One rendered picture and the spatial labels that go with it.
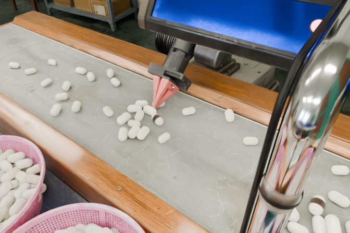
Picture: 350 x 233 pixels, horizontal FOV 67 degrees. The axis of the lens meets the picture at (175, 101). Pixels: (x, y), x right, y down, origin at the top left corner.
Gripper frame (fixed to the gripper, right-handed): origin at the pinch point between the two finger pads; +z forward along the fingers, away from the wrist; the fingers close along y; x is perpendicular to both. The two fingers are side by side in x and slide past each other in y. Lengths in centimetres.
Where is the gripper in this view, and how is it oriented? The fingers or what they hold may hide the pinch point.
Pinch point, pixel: (155, 104)
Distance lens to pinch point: 66.4
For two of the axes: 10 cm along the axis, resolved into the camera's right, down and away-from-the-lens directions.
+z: -4.3, 9.0, -0.7
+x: 4.0, 2.6, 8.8
